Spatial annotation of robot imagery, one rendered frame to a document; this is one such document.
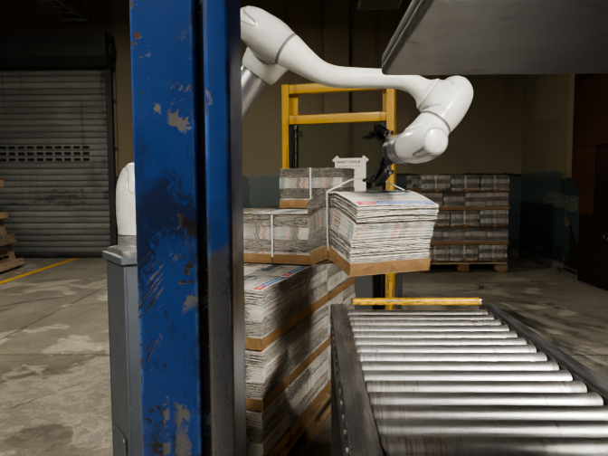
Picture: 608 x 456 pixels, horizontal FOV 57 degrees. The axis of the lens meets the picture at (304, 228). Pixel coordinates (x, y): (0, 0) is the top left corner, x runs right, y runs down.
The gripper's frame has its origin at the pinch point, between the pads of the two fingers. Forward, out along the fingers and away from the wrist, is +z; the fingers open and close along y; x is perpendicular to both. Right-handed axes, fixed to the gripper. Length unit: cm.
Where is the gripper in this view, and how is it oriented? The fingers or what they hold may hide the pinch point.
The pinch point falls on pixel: (367, 157)
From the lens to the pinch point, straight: 192.3
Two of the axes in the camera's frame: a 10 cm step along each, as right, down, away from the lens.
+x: 9.4, 0.0, 3.5
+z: -3.5, 0.0, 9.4
